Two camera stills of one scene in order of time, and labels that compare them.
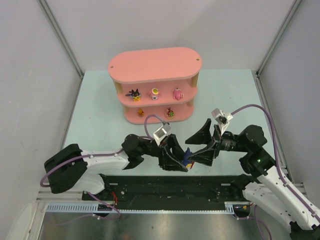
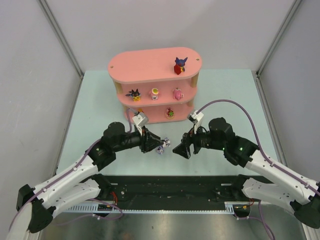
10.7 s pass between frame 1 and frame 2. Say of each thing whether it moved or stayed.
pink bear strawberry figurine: stayed
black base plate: stayed
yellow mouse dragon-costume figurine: stayed
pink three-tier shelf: stayed
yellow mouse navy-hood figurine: moved
